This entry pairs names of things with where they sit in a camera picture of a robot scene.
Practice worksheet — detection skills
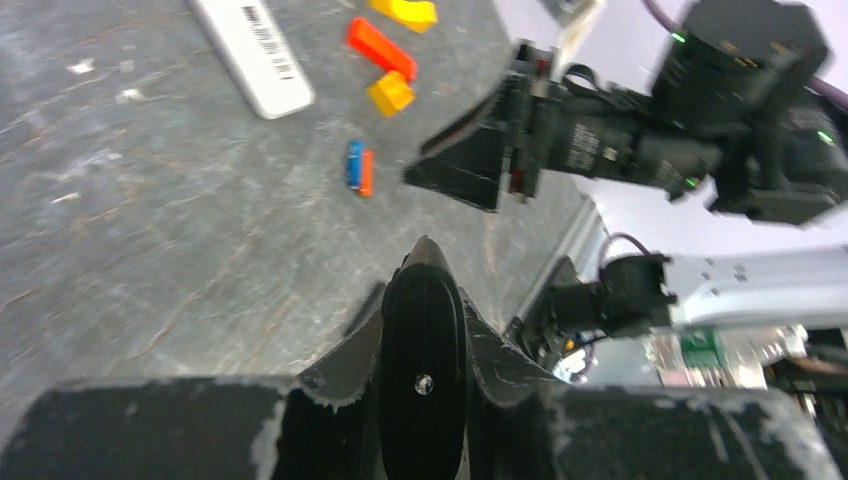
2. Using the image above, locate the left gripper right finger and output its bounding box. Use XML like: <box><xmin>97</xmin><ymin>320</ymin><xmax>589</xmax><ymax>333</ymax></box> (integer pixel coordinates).
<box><xmin>458</xmin><ymin>294</ymin><xmax>842</xmax><ymax>479</ymax></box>

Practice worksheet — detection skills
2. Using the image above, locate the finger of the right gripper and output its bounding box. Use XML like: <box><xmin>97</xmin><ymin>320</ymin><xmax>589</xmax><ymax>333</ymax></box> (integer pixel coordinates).
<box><xmin>403</xmin><ymin>128</ymin><xmax>505</xmax><ymax>212</ymax></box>
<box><xmin>420</xmin><ymin>88</ymin><xmax>510</xmax><ymax>156</ymax></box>

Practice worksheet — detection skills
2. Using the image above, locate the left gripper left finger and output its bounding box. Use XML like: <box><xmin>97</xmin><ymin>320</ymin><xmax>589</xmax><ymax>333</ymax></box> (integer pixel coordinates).
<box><xmin>1</xmin><ymin>307</ymin><xmax>383</xmax><ymax>479</ymax></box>

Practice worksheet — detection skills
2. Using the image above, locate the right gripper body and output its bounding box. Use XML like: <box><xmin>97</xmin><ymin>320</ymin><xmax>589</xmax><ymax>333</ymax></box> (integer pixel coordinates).
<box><xmin>493</xmin><ymin>39</ymin><xmax>670</xmax><ymax>200</ymax></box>

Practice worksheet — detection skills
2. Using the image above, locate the white remote control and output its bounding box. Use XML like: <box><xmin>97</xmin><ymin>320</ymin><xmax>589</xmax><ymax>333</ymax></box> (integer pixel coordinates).
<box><xmin>189</xmin><ymin>0</ymin><xmax>315</xmax><ymax>120</ymax></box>

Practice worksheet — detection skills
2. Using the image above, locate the black remote control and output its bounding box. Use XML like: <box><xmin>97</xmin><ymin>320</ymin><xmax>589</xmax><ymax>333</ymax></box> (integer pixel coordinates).
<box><xmin>379</xmin><ymin>236</ymin><xmax>467</xmax><ymax>479</ymax></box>

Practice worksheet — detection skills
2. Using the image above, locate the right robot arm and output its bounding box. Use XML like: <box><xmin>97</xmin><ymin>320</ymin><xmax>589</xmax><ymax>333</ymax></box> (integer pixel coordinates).
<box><xmin>403</xmin><ymin>1</ymin><xmax>847</xmax><ymax>367</ymax></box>

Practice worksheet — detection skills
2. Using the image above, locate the orange cube block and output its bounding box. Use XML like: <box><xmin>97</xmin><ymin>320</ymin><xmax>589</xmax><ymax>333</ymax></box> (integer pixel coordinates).
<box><xmin>367</xmin><ymin>71</ymin><xmax>416</xmax><ymax>118</ymax></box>

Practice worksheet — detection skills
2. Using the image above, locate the yellow arch block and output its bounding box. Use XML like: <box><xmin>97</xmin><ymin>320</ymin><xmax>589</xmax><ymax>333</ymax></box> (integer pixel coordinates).
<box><xmin>368</xmin><ymin>0</ymin><xmax>438</xmax><ymax>33</ymax></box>

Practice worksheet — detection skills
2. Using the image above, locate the blue battery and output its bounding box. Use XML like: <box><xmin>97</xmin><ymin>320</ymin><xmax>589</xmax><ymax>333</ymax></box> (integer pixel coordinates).
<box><xmin>345</xmin><ymin>140</ymin><xmax>364</xmax><ymax>191</ymax></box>

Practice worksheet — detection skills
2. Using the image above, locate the red rectangular block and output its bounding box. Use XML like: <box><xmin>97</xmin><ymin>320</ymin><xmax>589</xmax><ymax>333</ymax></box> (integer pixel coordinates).
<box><xmin>346</xmin><ymin>17</ymin><xmax>418</xmax><ymax>82</ymax></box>

